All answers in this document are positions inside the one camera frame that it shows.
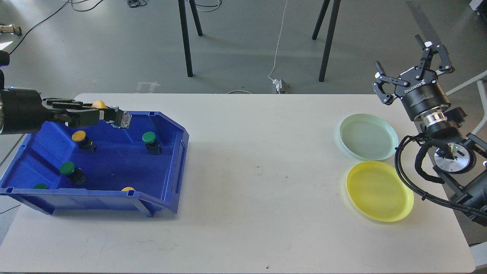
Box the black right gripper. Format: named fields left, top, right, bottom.
left=371, top=34, right=455, bottom=122

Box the white chair base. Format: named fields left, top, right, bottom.
left=446, top=70, right=487, bottom=136

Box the black stand leg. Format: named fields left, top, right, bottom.
left=312, top=0, right=341, bottom=83
left=177, top=0, right=203, bottom=78

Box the black stand leg left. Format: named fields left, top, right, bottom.
left=177, top=0, right=203, bottom=78

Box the yellow plate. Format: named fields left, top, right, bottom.
left=345, top=160, right=414, bottom=223

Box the black stand leg right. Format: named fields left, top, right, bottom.
left=312, top=0, right=341, bottom=83

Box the green button front edge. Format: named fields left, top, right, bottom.
left=32, top=183, right=49, bottom=190

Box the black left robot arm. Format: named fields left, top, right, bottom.
left=0, top=71, right=124, bottom=135

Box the white cable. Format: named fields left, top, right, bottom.
left=226, top=0, right=288, bottom=94

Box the green push button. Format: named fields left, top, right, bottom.
left=59, top=161, right=88, bottom=186
left=142, top=131, right=162, bottom=155

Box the yellow push button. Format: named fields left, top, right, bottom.
left=71, top=130, right=97, bottom=154
left=91, top=100, right=132, bottom=129

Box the white power adapter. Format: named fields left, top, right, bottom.
left=272, top=79, right=289, bottom=94

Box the light green plate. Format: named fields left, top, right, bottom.
left=339, top=114, right=399, bottom=161

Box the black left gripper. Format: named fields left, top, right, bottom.
left=2, top=88, right=100, bottom=135

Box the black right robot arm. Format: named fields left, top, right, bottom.
left=372, top=35, right=487, bottom=226

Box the blue plastic bin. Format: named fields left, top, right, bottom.
left=0, top=111, right=189, bottom=217

